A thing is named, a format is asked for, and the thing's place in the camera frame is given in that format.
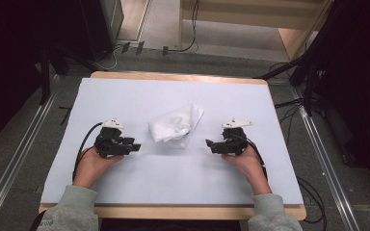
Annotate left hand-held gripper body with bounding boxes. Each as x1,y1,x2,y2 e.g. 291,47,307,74
93,117,126,159

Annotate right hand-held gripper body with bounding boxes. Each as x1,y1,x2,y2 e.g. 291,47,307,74
216,117,253,157

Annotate white mesh bag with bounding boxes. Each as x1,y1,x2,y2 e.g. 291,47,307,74
147,103,205,149

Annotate person's right hand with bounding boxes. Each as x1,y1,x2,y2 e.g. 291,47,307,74
221,147,273,196

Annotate person's left hand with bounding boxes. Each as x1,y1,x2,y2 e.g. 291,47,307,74
72,146,125,189

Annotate light blue-white table mat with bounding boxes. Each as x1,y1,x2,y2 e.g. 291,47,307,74
40,77,304,206

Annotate wooden table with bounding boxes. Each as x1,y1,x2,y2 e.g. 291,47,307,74
38,70,307,221

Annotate person's dark-clothed leg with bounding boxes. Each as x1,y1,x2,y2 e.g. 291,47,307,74
28,210,47,231

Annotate dark cabinet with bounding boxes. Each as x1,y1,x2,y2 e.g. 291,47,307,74
76,0,124,62

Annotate dark curtain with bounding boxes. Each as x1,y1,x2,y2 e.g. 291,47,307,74
314,0,370,193
0,0,78,152

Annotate light wooden shelf unit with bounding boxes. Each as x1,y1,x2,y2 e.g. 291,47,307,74
177,0,335,62

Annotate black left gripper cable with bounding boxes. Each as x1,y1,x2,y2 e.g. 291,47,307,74
71,121,104,183

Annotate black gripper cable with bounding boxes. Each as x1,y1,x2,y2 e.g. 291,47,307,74
71,121,104,183
234,134,269,182

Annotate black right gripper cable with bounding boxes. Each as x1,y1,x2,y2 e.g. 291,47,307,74
234,134,269,182

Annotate white floor cable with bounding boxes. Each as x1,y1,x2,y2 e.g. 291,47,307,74
97,46,123,71

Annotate metal floor rail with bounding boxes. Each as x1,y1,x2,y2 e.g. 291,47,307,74
0,73,61,231
290,86,362,231

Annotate looped black floor cable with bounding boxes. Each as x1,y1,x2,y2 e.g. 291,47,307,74
297,175,328,224

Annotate black hanging cable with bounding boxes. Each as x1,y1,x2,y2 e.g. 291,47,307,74
168,0,200,54

